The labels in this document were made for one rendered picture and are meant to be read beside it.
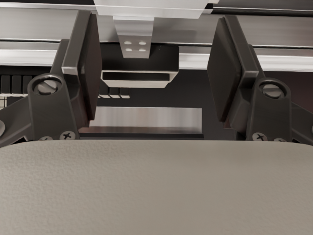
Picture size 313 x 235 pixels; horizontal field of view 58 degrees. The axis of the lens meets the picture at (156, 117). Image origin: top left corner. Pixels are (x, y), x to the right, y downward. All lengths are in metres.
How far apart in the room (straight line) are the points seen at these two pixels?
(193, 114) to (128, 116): 0.05
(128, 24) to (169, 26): 0.21
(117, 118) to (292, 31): 0.37
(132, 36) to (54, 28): 0.20
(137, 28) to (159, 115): 0.09
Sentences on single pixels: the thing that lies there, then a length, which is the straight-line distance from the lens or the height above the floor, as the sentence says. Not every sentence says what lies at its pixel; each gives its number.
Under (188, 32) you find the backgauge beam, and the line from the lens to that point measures 0.47.
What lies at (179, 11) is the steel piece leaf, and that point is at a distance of 0.24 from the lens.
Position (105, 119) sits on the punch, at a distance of 0.22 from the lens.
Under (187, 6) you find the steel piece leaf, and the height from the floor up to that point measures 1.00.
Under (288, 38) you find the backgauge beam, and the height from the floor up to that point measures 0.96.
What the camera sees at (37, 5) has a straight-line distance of 0.26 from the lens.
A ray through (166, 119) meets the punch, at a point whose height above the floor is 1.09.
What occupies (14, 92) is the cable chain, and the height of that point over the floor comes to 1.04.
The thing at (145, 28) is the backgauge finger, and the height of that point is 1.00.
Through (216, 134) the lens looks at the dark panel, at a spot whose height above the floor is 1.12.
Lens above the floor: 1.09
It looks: 1 degrees down
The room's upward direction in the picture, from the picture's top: 179 degrees counter-clockwise
